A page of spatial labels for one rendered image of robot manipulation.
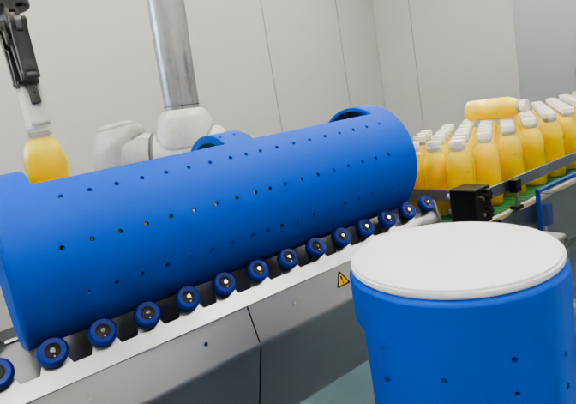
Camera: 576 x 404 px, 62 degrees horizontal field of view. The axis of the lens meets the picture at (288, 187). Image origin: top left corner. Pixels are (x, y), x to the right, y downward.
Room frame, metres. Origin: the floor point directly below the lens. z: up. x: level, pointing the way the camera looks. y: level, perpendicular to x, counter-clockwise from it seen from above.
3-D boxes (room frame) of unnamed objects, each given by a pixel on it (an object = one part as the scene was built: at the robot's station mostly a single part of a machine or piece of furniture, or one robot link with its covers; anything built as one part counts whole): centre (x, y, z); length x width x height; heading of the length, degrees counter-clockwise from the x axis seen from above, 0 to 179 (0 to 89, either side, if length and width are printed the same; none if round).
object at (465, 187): (1.14, -0.43, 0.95); 0.10 x 0.07 x 0.10; 35
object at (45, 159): (0.86, 0.42, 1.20); 0.07 x 0.07 x 0.19
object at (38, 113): (0.84, 0.40, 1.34); 0.03 x 0.01 x 0.07; 127
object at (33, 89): (0.83, 0.39, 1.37); 0.03 x 0.01 x 0.05; 37
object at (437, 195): (1.33, -0.35, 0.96); 0.40 x 0.01 x 0.03; 35
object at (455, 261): (0.63, -0.21, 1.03); 0.28 x 0.28 x 0.01
